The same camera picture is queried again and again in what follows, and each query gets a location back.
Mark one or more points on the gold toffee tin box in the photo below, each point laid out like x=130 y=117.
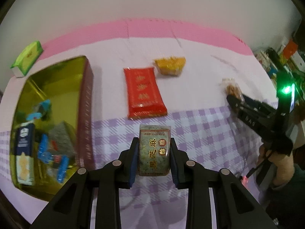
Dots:
x=69 y=85

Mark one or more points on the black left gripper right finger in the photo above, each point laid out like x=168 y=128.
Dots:
x=186 y=175

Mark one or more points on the blue dark candy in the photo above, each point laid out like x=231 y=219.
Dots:
x=42 y=111

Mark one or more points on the person's right hand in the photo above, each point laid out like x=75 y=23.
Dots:
x=284 y=164

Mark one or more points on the red snack packet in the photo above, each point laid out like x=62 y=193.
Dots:
x=144 y=98

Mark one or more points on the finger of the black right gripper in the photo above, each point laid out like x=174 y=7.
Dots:
x=255 y=105
x=233 y=102

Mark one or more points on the black sesame cake block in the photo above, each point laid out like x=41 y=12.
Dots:
x=62 y=139

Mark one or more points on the blue soda cracker pack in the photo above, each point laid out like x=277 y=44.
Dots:
x=24 y=154

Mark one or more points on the cluttered side shelf items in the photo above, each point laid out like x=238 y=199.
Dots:
x=287 y=56

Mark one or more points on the pink purple checked tablecloth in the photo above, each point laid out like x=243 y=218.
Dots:
x=197 y=109

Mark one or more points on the orange yellow snack packet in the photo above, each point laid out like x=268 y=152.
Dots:
x=171 y=66

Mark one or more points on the green tissue pack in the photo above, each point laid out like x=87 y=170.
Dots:
x=26 y=59

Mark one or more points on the blue round candy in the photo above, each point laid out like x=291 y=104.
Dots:
x=56 y=163

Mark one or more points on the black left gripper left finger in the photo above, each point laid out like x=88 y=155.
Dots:
x=116 y=175

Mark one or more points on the brown labelled sesame cake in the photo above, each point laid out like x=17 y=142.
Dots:
x=154 y=150

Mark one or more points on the clear crispy cake pack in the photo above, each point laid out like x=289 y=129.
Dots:
x=231 y=87

